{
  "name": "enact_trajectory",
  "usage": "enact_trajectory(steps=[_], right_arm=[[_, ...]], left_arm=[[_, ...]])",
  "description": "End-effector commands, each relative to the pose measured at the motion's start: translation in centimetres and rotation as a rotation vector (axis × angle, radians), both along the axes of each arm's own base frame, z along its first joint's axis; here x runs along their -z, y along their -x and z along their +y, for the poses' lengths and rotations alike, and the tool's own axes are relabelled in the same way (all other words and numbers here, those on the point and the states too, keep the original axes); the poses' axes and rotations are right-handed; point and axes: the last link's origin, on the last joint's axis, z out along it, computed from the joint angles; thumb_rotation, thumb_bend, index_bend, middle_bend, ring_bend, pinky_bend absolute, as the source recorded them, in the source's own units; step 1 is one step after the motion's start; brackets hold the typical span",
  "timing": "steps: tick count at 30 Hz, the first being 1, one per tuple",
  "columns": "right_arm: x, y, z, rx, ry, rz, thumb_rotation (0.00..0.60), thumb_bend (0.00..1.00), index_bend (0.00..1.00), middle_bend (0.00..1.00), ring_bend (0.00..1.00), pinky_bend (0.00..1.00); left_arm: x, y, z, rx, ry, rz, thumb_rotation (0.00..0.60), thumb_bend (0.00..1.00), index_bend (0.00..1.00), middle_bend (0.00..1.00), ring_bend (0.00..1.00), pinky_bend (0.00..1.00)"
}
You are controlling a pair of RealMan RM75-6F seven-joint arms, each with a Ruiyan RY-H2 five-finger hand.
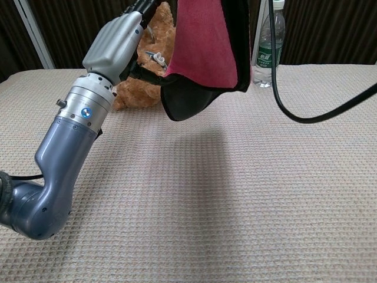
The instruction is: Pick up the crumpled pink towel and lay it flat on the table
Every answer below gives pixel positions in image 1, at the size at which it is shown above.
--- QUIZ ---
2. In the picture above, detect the water bottle green cap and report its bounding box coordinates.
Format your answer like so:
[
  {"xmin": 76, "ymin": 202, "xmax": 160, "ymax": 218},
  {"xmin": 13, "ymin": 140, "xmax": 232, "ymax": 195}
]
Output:
[{"xmin": 252, "ymin": 0, "xmax": 286, "ymax": 88}]

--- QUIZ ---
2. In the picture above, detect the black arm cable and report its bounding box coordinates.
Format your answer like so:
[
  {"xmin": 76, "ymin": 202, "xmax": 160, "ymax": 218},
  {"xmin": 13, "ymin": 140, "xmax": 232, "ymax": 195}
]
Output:
[
  {"xmin": 11, "ymin": 173, "xmax": 44, "ymax": 181},
  {"xmin": 266, "ymin": 0, "xmax": 377, "ymax": 124}
]

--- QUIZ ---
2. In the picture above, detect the beige woven tablecloth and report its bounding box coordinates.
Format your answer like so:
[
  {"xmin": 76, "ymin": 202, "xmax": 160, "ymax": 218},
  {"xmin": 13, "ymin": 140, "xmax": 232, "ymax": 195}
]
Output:
[{"xmin": 0, "ymin": 63, "xmax": 377, "ymax": 283}]

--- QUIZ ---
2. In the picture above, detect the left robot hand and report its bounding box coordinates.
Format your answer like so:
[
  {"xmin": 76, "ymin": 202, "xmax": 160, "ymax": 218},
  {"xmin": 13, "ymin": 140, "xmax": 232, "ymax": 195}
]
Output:
[{"xmin": 81, "ymin": 0, "xmax": 166, "ymax": 88}]

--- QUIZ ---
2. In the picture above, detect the black arm strap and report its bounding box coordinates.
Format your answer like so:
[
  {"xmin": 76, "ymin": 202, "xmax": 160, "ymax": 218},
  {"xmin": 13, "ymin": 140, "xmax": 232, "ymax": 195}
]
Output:
[{"xmin": 0, "ymin": 170, "xmax": 14, "ymax": 219}]

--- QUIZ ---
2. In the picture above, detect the dark pleated curtain panel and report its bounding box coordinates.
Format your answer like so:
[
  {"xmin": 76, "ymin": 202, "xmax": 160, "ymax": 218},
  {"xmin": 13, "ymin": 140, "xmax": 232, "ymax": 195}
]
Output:
[
  {"xmin": 0, "ymin": 0, "xmax": 32, "ymax": 83},
  {"xmin": 278, "ymin": 0, "xmax": 377, "ymax": 65},
  {"xmin": 28, "ymin": 0, "xmax": 139, "ymax": 70}
]

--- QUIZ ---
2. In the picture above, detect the pink cloth with black trim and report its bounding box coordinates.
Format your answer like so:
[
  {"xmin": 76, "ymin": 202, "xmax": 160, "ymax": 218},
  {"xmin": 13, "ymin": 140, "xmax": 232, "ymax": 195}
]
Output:
[{"xmin": 160, "ymin": 0, "xmax": 251, "ymax": 122}]

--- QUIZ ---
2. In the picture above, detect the brown teddy bear plush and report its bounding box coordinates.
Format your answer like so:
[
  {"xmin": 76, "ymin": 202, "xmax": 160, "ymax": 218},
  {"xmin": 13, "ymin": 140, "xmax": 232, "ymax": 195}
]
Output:
[{"xmin": 113, "ymin": 1, "xmax": 177, "ymax": 111}]

